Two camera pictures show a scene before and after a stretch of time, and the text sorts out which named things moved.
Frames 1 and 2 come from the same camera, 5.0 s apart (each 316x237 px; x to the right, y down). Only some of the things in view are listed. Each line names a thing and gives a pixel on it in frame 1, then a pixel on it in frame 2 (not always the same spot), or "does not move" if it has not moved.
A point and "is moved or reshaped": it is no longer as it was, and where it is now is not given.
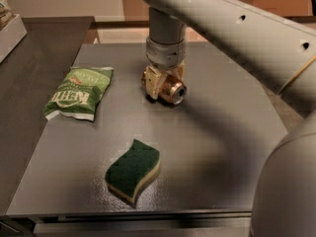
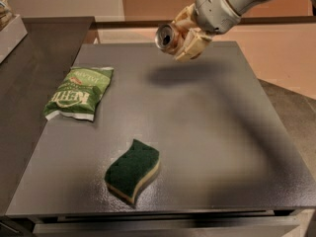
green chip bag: [79, 93] does not move
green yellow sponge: [133, 172] does not move
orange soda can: [172, 89] is moved or reshaped
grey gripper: [165, 54] -> [214, 8]
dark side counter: [30, 77] does not move
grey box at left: [10, 36] does not move
